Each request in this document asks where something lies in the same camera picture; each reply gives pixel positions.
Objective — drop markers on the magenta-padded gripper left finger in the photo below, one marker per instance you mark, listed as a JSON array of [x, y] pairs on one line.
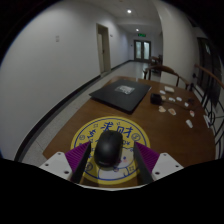
[[56, 163]]

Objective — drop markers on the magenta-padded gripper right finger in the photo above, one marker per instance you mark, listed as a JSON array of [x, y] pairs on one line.
[[168, 165]]

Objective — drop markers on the black computer mouse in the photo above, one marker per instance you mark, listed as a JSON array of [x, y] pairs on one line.
[[108, 148]]

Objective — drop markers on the round yellow cartoon mouse pad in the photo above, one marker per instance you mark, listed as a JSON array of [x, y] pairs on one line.
[[133, 130]]

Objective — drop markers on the orange and white sticker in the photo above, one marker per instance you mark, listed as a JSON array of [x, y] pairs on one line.
[[172, 111]]

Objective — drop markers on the small tan sticker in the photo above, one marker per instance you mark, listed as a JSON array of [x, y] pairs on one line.
[[162, 109]]

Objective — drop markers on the red and white sticker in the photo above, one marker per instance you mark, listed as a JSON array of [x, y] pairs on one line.
[[192, 113]]

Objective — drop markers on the small pale sticker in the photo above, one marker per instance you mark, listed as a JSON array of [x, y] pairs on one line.
[[186, 104], [179, 98], [171, 99], [162, 92], [163, 98]]

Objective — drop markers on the small black box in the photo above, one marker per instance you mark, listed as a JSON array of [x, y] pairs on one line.
[[156, 99]]

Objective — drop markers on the flat white box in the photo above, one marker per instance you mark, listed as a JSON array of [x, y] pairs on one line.
[[169, 89]]

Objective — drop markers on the black railing with wooden handrail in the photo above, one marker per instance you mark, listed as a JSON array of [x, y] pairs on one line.
[[210, 93]]

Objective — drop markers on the black closed laptop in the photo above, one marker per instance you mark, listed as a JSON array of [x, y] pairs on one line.
[[120, 96]]

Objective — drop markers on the wooden armchair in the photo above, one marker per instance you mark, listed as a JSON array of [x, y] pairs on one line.
[[165, 69]]

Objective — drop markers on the dark framed window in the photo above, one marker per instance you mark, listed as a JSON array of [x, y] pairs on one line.
[[208, 63]]

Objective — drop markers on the glass double door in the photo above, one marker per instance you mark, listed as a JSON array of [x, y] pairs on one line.
[[142, 50]]

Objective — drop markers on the open white door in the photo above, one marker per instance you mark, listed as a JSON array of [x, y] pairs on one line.
[[104, 50]]

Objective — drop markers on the green exit sign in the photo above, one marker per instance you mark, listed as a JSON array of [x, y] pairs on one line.
[[142, 34]]

